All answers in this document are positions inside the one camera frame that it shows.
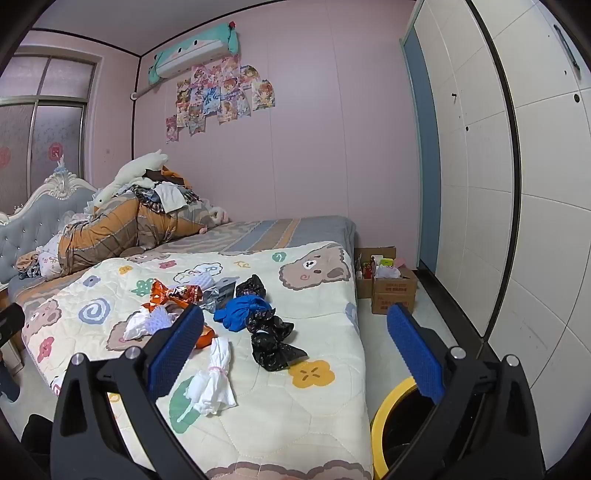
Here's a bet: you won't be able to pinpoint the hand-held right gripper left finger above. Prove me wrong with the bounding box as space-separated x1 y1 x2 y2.
50 302 206 480

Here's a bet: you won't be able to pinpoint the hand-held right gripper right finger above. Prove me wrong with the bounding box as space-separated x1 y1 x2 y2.
383 304 541 480

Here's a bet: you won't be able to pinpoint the orange plush toy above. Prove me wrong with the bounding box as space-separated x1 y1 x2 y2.
193 322 217 350

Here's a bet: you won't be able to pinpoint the white plastic bag pink tie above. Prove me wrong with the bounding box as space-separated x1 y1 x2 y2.
185 335 238 415

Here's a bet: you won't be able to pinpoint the orange foil wrapper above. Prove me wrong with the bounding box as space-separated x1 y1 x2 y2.
140 279 179 311

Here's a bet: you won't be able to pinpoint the yellow trash bin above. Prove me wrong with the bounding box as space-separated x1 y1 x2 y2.
370 376 445 480

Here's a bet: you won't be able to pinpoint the blue plastic bag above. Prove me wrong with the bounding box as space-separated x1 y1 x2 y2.
213 294 275 333

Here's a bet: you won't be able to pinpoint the large black dotted bag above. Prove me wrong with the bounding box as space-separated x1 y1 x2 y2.
246 311 309 373

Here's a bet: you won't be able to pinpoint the dark patterned cloth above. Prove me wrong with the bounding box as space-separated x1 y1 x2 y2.
17 251 43 280

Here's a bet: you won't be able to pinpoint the colourful foil wrapper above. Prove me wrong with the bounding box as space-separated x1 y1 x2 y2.
168 283 205 305

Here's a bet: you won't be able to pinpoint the cardboard boxes with items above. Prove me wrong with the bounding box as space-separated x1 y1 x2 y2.
370 264 419 315

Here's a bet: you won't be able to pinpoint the floral white pillow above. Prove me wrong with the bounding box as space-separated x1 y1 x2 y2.
36 233 65 280

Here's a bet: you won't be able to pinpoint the silver wrapper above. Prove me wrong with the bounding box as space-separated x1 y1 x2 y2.
202 276 242 311

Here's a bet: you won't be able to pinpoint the plain cardboard box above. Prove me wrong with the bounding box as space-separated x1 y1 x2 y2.
353 246 398 300

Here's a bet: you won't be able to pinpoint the small bottles and packets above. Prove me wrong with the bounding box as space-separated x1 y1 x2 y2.
356 255 403 280

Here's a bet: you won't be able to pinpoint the small black plastic bag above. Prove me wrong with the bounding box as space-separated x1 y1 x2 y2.
235 274 267 299

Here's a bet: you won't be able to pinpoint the grey tufted headboard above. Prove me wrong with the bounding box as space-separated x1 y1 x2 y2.
0 165 100 286

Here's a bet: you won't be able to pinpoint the printed bear flower blanket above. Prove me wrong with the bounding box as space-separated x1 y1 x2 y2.
21 241 375 480

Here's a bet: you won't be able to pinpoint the orange striped quilt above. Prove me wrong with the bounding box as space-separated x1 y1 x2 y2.
56 195 221 274

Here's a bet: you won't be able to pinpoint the pink white plush toy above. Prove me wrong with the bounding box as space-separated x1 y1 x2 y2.
199 204 232 232

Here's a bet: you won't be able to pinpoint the pile of clothes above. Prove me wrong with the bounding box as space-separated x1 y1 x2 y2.
131 167 205 216

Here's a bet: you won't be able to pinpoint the striped bed sheet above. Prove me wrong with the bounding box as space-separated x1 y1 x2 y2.
8 216 359 305

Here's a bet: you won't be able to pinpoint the blue door panel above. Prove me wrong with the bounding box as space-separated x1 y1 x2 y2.
400 31 440 274

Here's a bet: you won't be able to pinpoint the white wardrobe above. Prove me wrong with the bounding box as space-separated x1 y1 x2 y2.
401 0 591 469

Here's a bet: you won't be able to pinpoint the frosted glass window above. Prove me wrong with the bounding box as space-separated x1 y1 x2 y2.
0 54 100 206

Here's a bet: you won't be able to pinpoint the air conditioner with teal cover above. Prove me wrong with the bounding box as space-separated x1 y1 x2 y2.
147 22 242 85

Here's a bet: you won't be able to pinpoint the cluster of wall posters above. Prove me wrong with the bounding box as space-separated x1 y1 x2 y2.
165 54 278 144

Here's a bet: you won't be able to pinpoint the black wall conduit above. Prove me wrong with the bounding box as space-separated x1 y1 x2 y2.
31 28 144 160

